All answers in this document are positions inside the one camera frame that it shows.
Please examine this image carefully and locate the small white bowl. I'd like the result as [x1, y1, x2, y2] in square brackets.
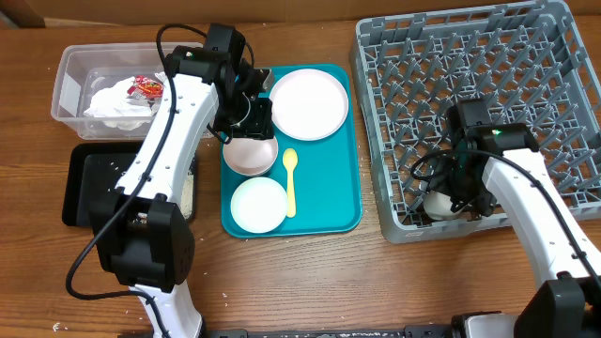
[230, 177, 288, 234]

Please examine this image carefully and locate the clear plastic bin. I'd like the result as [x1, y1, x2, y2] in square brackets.
[51, 42, 163, 140]

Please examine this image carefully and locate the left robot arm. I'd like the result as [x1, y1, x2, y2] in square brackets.
[66, 23, 274, 337]

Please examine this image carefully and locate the large white plate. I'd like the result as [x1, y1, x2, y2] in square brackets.
[269, 69, 349, 141]

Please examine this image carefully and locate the yellow plastic spoon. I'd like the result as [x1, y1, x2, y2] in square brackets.
[282, 148, 299, 218]

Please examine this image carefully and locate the teal plastic tray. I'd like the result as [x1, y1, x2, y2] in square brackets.
[219, 63, 364, 239]

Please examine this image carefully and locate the white bowl with food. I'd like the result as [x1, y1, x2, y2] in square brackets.
[222, 137, 279, 177]

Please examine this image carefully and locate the white plastic cup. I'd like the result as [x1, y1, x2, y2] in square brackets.
[423, 191, 460, 221]

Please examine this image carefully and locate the red foil snack wrapper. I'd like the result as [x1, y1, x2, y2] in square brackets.
[127, 75, 163, 100]

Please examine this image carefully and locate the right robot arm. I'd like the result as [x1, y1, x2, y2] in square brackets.
[438, 100, 600, 337]

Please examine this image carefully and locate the white rice pile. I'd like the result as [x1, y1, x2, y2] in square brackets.
[180, 160, 196, 222]

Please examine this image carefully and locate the white napkin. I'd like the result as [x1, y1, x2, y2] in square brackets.
[83, 76, 161, 131]

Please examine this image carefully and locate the grey dishwasher rack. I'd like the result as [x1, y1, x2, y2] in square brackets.
[350, 1, 600, 243]

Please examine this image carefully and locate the black plastic tray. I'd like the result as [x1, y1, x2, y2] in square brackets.
[61, 139, 197, 228]

